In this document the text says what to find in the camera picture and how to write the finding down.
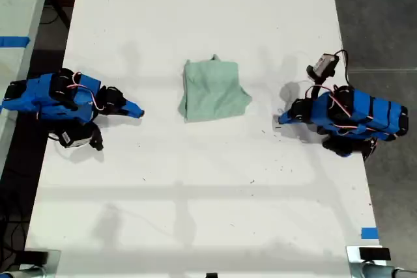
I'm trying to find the pale green t-shirt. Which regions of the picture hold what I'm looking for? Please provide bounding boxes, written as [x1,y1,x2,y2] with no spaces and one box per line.
[177,53,253,124]

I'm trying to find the long blue tape strip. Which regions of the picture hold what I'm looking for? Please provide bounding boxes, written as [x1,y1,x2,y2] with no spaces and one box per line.
[0,35,31,48]

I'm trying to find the small blue tape piece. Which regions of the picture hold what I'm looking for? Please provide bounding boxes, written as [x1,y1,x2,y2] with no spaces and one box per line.
[360,227,380,240]

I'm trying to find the white side table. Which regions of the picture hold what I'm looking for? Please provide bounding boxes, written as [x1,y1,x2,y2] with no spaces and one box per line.
[0,0,55,174]

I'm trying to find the black table clamp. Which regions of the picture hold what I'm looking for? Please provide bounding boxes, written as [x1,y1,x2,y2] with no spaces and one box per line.
[18,249,50,264]
[358,247,392,262]

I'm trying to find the red white arm wire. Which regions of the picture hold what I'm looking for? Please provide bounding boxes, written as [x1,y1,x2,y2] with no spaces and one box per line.
[66,72,106,112]
[326,89,375,136]

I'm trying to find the short black camera stalk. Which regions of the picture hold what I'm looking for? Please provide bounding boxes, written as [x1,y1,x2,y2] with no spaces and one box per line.
[304,75,330,100]

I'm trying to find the black camera box grey face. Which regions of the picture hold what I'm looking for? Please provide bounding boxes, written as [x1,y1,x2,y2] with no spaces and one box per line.
[306,52,340,81]

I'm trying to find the black camera box white label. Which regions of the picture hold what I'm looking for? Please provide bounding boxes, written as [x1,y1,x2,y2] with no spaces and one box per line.
[57,124,106,152]

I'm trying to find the metal corner bracket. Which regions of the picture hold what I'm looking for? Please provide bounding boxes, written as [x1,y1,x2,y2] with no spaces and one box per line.
[345,245,397,278]
[22,249,62,278]

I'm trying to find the black floor cable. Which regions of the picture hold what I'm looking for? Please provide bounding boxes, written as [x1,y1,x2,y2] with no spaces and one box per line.
[0,193,29,259]

